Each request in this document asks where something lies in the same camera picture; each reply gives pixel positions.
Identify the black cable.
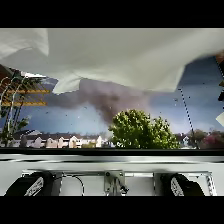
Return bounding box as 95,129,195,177
61,174,86,197

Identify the silver frame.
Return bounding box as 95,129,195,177
0,153,224,197

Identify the white T-shirt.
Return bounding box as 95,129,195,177
0,28,224,96

